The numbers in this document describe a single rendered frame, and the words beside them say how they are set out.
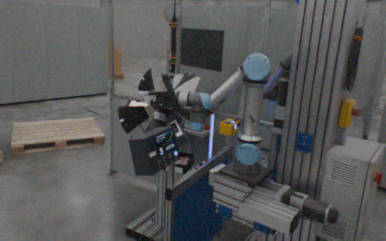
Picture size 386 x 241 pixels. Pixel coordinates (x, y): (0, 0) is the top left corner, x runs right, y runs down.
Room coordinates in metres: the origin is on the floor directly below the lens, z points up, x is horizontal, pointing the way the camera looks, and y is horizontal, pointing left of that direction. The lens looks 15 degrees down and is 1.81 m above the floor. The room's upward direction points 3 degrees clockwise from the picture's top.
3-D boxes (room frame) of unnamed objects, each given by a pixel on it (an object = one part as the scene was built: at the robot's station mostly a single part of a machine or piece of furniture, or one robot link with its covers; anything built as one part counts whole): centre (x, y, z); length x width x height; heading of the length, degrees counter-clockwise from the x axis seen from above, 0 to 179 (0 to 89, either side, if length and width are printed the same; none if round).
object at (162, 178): (2.58, 0.21, 0.46); 0.09 x 0.05 x 0.91; 60
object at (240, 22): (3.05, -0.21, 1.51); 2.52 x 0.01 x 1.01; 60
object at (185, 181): (2.16, -0.12, 0.82); 0.90 x 0.04 x 0.08; 150
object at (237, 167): (1.69, -0.32, 1.09); 0.15 x 0.15 x 0.10
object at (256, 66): (1.56, -0.30, 1.41); 0.15 x 0.12 x 0.55; 170
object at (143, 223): (2.67, 0.17, 0.04); 0.62 x 0.45 x 0.08; 150
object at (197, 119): (1.62, -0.04, 1.34); 0.11 x 0.08 x 0.11; 170
